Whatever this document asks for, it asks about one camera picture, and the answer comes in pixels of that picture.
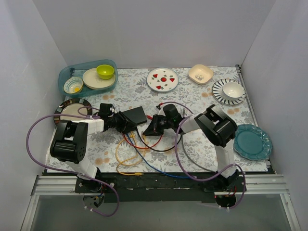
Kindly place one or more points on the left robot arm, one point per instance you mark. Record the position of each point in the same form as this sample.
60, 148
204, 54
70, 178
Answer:
70, 140

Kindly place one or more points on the aluminium frame rail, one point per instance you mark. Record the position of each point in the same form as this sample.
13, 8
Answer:
256, 184

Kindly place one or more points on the teal plastic basin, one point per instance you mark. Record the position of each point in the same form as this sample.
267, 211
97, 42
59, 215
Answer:
77, 70

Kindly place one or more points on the black network switch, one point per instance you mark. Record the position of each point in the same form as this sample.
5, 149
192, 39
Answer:
136, 115

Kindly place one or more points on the cream plate in basin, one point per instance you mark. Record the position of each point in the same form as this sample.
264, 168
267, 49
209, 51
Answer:
93, 81

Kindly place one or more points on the teal scalloped plate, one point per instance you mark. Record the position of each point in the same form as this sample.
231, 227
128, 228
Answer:
252, 143

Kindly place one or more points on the dark rimmed plate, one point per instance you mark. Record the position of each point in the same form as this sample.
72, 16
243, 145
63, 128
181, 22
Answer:
75, 106

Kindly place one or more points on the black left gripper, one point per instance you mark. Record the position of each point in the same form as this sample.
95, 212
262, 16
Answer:
122, 121

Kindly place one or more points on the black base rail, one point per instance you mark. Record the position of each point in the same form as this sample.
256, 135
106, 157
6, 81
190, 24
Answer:
154, 187

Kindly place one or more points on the strawberry pattern plate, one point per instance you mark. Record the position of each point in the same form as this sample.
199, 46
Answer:
162, 80

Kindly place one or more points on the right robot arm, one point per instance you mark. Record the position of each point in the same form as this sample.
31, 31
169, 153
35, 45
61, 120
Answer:
219, 129

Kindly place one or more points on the floral tablecloth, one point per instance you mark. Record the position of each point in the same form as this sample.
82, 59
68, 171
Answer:
135, 154

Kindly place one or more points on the lime green bowl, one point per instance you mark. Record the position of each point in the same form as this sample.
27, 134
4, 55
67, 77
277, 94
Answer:
105, 71

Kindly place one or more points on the blue patterned small bowl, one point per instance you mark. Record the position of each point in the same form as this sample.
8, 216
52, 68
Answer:
73, 85

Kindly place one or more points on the blue striped plate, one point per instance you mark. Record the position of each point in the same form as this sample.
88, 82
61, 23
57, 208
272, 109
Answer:
221, 97

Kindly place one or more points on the beige square bowl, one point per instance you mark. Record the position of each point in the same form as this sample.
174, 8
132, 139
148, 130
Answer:
200, 74

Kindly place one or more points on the white bowl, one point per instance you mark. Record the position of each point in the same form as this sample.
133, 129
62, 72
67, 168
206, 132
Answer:
233, 90

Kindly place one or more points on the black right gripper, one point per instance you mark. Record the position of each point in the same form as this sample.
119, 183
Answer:
159, 123

